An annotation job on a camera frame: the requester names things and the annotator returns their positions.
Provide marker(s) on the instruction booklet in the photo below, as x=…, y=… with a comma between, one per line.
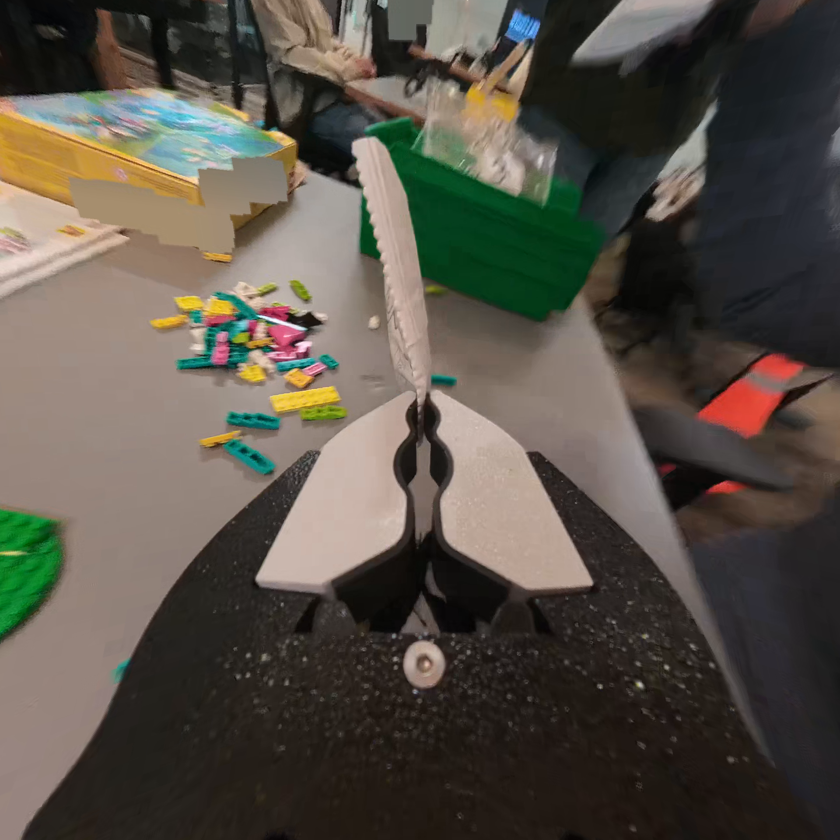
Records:
x=39, y=256

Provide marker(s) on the white printed paper bag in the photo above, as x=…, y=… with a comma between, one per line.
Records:
x=400, y=262

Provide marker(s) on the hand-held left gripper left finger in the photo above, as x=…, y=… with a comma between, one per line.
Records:
x=341, y=518

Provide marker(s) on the small teal lego piece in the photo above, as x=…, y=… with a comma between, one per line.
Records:
x=443, y=380

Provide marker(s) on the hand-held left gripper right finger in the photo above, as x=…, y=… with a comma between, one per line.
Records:
x=512, y=518

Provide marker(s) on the orange reflective vest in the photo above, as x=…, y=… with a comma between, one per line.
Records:
x=754, y=394

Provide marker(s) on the green lego plate assembly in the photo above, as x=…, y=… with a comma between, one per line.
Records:
x=26, y=571

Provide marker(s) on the pile of colourful lego pieces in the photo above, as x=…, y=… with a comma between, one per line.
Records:
x=302, y=399

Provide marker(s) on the yellow lego box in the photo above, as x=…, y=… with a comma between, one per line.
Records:
x=131, y=131

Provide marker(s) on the person's own torso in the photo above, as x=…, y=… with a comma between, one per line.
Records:
x=774, y=623

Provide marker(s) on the black office chair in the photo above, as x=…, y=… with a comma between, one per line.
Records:
x=709, y=446

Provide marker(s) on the person's right forearm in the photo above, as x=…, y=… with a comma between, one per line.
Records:
x=768, y=197

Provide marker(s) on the green storage bin stack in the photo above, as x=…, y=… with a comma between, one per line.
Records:
x=472, y=249

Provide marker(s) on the clear plastic bag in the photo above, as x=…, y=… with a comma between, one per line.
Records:
x=485, y=144

